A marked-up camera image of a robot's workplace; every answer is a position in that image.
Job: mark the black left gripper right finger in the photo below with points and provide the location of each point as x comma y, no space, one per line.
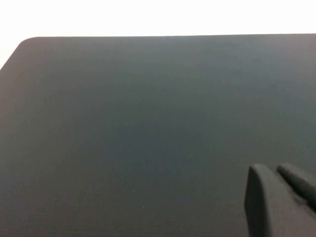
300,184

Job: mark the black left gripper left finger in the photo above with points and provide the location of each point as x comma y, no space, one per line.
266,207

